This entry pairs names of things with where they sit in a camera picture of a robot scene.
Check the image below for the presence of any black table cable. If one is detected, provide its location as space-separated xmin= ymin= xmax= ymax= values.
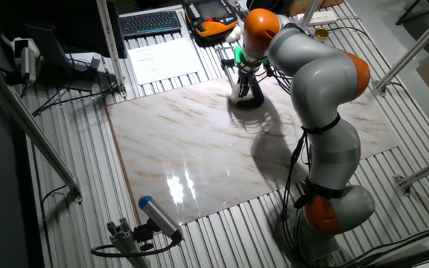
xmin=31 ymin=80 xmax=121 ymax=117

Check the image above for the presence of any translucent purple plastic bag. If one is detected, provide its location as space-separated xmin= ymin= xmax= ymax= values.
xmin=287 ymin=16 xmax=308 ymax=33

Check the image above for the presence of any white power strip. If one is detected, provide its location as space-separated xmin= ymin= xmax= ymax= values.
xmin=296 ymin=10 xmax=338 ymax=27

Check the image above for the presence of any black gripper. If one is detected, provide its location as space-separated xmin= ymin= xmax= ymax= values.
xmin=236 ymin=67 xmax=255 ymax=99

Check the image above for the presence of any black camera clamp mount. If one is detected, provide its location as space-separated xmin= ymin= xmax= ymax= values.
xmin=132 ymin=219 xmax=156 ymax=252

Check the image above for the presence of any dark grey tilted panel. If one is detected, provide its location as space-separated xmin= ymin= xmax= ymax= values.
xmin=24 ymin=22 xmax=72 ymax=74

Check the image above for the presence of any black computer monitor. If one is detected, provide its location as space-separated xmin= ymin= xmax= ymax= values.
xmin=56 ymin=0 xmax=128 ymax=60

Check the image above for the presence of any brown cardboard box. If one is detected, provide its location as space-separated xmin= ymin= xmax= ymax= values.
xmin=288 ymin=0 xmax=346 ymax=16

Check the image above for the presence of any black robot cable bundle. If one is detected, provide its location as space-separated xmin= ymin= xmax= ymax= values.
xmin=235 ymin=61 xmax=314 ymax=261

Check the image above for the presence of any grey metal pole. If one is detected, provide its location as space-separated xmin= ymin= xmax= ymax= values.
xmin=296 ymin=0 xmax=324 ymax=33

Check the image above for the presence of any aluminium profile bar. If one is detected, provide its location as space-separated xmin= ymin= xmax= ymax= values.
xmin=393 ymin=152 xmax=429 ymax=197
xmin=373 ymin=2 xmax=429 ymax=97
xmin=0 ymin=51 xmax=84 ymax=204

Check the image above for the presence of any dark metal beam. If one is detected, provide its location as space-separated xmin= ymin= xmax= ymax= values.
xmin=363 ymin=244 xmax=429 ymax=268

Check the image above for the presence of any short aluminium profile stub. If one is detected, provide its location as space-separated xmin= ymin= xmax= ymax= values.
xmin=106 ymin=217 xmax=152 ymax=268

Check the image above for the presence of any marble pattern board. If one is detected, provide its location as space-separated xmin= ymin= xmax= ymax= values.
xmin=105 ymin=66 xmax=400 ymax=226

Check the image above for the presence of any aluminium profile post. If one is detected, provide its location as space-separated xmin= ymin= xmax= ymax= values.
xmin=95 ymin=0 xmax=128 ymax=100

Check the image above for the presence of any black computer keyboard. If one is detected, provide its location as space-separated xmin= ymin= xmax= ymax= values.
xmin=118 ymin=10 xmax=183 ymax=39

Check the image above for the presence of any jar with yellow lid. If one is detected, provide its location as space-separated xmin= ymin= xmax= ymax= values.
xmin=313 ymin=26 xmax=330 ymax=41

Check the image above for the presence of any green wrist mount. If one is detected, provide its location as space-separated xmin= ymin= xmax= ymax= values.
xmin=233 ymin=45 xmax=270 ymax=68

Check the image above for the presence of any grey camera with blue cap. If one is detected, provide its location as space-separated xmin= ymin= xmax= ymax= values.
xmin=138 ymin=195 xmax=184 ymax=241

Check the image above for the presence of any small white rounded object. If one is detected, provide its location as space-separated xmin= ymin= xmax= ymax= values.
xmin=224 ymin=25 xmax=244 ymax=44

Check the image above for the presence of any orange and black teach pendant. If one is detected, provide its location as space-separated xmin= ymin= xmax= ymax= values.
xmin=183 ymin=0 xmax=240 ymax=42

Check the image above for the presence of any black camera cable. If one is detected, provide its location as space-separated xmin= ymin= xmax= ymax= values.
xmin=90 ymin=237 xmax=182 ymax=258

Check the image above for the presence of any black C-clamp with steel screw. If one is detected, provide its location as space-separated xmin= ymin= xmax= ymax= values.
xmin=214 ymin=43 xmax=267 ymax=110

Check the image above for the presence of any grey electronics box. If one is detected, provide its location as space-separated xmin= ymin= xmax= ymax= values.
xmin=65 ymin=51 xmax=106 ymax=74

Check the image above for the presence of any white paper sheet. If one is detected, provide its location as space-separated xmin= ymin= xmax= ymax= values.
xmin=127 ymin=36 xmax=203 ymax=86

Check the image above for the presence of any grey camera on white mount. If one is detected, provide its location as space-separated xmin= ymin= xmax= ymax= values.
xmin=11 ymin=36 xmax=41 ymax=86

